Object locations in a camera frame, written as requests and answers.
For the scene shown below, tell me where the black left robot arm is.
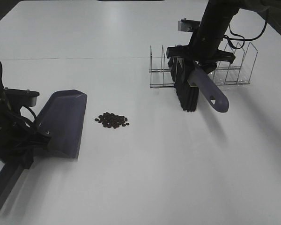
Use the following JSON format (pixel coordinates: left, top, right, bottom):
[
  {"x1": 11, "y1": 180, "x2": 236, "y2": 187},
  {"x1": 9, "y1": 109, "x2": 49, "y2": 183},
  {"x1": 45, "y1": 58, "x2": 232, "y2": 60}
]
[{"x1": 0, "y1": 62, "x2": 51, "y2": 169}]

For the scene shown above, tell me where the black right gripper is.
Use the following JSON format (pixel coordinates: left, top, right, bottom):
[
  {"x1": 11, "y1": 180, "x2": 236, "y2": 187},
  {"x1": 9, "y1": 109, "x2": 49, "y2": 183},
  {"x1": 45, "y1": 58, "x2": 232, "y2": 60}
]
[{"x1": 166, "y1": 28, "x2": 235, "y2": 64}]

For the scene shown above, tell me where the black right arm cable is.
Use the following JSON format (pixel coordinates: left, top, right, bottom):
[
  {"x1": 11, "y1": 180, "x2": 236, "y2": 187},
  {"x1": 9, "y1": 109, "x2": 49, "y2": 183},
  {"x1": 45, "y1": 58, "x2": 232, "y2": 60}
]
[{"x1": 221, "y1": 6, "x2": 270, "y2": 51}]

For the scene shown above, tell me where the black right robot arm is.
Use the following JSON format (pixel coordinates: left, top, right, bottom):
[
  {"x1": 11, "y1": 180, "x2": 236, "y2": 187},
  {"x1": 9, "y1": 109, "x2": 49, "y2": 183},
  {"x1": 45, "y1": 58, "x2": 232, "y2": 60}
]
[{"x1": 166, "y1": 0, "x2": 269, "y2": 70}]

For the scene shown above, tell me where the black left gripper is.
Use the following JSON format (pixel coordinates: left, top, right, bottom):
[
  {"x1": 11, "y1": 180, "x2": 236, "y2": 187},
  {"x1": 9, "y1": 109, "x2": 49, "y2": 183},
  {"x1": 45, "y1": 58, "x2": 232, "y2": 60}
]
[{"x1": 0, "y1": 104, "x2": 51, "y2": 169}]

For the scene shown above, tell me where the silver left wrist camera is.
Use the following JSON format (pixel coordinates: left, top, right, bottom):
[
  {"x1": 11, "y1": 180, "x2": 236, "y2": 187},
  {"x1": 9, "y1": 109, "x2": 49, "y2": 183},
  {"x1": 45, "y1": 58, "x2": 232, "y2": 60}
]
[{"x1": 4, "y1": 88, "x2": 40, "y2": 107}]

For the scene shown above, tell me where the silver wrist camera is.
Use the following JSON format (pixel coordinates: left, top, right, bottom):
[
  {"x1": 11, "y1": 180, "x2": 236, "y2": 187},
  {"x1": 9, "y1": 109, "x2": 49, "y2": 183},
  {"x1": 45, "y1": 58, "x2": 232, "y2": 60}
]
[
  {"x1": 178, "y1": 18, "x2": 201, "y2": 33},
  {"x1": 4, "y1": 88, "x2": 40, "y2": 107}
]

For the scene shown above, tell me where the pile of coffee beans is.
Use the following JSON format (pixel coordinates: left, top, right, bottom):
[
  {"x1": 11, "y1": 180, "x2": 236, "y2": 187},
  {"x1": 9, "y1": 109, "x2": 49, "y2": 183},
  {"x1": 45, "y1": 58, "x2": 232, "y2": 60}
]
[{"x1": 94, "y1": 112, "x2": 130, "y2": 129}]

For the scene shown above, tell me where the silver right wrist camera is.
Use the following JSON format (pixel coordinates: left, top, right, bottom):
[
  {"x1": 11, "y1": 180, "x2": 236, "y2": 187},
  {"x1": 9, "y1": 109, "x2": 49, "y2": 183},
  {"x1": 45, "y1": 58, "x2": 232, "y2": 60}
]
[{"x1": 178, "y1": 18, "x2": 201, "y2": 33}]

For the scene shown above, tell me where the chrome wire dish rack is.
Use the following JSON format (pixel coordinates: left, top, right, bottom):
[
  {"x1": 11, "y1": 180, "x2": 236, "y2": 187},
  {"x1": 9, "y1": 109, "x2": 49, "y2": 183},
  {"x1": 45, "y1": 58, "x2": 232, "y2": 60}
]
[{"x1": 149, "y1": 42, "x2": 259, "y2": 88}]

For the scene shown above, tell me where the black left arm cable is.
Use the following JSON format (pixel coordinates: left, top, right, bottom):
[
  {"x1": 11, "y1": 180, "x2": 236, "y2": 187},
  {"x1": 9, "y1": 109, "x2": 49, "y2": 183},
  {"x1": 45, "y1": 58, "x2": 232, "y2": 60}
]
[{"x1": 18, "y1": 105, "x2": 39, "y2": 132}]

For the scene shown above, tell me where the purple plastic dustpan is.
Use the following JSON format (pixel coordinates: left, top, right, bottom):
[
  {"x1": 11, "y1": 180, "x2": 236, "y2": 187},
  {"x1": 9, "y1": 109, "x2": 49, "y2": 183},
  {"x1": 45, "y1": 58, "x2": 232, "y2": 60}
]
[{"x1": 0, "y1": 90, "x2": 87, "y2": 210}]

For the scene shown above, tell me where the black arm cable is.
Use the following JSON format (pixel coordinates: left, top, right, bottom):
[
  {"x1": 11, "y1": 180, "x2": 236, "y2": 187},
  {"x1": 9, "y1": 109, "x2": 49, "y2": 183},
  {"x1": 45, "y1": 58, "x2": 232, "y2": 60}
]
[
  {"x1": 18, "y1": 105, "x2": 39, "y2": 132},
  {"x1": 221, "y1": 6, "x2": 270, "y2": 51}
]

